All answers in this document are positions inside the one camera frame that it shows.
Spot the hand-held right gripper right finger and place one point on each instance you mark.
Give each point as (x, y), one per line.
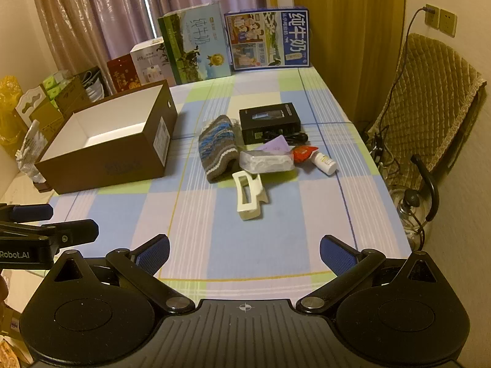
(337, 255)

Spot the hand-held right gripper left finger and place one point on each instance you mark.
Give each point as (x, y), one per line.
(153, 255)

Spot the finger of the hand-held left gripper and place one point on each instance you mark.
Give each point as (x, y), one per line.
(32, 212)
(78, 232)

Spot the brown cardboard box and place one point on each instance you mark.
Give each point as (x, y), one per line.
(115, 161)

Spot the white bottle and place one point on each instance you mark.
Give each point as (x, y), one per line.
(326, 164)

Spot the cream hair claw clip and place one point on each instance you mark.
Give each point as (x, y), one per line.
(252, 209)

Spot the red packet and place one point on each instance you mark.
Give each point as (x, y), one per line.
(303, 154)

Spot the frosted plastic container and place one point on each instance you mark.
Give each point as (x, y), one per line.
(264, 162)

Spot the striped knit hat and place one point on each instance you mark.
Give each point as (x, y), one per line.
(216, 145)

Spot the black product box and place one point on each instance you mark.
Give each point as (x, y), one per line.
(268, 117)

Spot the clear plastic bag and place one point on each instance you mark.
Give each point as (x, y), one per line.
(30, 153)

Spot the brown cardboard carton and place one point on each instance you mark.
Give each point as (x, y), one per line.
(57, 113)

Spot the yellow plastic bag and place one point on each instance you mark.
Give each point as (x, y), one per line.
(9, 107)

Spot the white scalloped cardboard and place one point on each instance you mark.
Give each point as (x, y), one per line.
(28, 101)

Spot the stack of green boxes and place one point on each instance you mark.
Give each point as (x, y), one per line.
(55, 84)

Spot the white paper bag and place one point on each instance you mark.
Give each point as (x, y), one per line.
(92, 84)

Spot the red gift box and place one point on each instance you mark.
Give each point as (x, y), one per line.
(122, 73)

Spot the quilted beige chair cushion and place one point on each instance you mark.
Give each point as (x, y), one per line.
(429, 99)

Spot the white product box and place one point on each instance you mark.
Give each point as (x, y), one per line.
(147, 65)

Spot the tan curtain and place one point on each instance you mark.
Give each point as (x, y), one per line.
(61, 19)

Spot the green milk carton box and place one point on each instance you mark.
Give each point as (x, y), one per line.
(195, 46)

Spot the golden brown curtain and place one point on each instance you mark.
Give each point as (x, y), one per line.
(345, 38)

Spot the blue milk carton box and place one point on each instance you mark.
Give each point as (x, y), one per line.
(264, 38)

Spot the beige wall socket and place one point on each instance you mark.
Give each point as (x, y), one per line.
(447, 22)
(431, 17)

